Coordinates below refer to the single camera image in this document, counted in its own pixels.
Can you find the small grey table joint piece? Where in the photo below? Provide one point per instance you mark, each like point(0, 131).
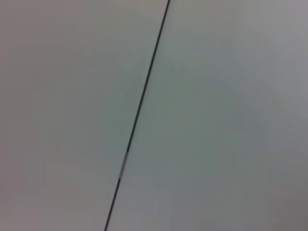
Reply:
point(123, 165)

